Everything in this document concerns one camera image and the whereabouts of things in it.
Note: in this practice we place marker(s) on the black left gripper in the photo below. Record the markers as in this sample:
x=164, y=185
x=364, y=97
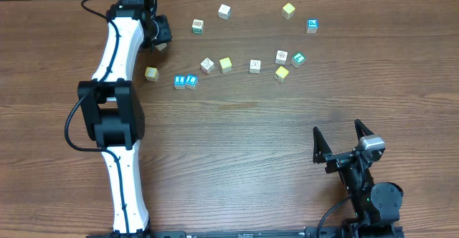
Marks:
x=163, y=31

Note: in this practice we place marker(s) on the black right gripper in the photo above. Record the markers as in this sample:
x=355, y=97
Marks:
x=342, y=158

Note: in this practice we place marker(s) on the acorn wooden block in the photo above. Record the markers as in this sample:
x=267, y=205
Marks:
x=161, y=47

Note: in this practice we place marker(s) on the blue block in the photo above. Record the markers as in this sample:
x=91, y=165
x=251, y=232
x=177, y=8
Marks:
x=191, y=81
x=311, y=26
x=179, y=82

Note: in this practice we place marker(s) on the green top block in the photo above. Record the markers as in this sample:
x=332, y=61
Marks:
x=298, y=59

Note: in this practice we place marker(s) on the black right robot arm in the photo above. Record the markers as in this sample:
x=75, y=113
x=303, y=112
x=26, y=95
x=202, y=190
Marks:
x=376, y=206

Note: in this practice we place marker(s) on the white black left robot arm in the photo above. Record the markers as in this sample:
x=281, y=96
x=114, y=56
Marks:
x=112, y=112

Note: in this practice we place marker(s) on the green sided block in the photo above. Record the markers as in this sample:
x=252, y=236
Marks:
x=197, y=26

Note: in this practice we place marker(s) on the yellow framed block left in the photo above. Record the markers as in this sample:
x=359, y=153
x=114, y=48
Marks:
x=151, y=74

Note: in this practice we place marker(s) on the white block red sides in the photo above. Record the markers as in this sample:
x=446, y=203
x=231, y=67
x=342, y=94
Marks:
x=207, y=65

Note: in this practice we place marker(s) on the white block top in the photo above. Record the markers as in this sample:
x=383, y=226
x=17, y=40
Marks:
x=224, y=11

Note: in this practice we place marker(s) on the yellow top block centre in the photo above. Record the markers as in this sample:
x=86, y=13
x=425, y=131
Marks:
x=226, y=64

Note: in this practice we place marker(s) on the yellow block lower right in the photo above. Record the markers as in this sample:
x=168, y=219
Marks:
x=281, y=73

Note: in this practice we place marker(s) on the white block centre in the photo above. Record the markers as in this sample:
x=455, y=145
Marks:
x=255, y=66

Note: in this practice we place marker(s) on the white block right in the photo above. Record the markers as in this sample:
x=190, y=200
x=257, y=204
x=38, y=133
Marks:
x=281, y=57

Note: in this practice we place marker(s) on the blue top block right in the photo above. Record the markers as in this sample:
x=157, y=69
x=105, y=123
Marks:
x=311, y=26

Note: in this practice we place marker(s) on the yellow block top right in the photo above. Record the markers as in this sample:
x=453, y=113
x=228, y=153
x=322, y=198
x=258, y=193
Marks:
x=288, y=10

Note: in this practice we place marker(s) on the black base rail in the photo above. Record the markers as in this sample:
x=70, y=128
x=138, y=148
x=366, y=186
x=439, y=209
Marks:
x=244, y=234

